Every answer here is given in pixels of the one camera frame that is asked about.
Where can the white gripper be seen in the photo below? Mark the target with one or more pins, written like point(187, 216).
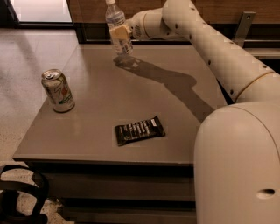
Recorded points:
point(136, 27)

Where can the clear plastic water bottle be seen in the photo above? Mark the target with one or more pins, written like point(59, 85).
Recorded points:
point(118, 29)

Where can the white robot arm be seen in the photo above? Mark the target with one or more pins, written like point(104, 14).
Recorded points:
point(237, 148)

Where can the silver soda can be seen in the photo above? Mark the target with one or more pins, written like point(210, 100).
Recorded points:
point(57, 90)

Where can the black snack bar wrapper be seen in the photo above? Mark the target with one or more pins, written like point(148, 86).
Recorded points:
point(138, 131)

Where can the grey drawer cabinet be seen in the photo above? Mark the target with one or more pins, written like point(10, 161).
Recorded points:
point(145, 182)

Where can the grey metal bracket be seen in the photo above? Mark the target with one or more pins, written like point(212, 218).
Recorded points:
point(243, 27)

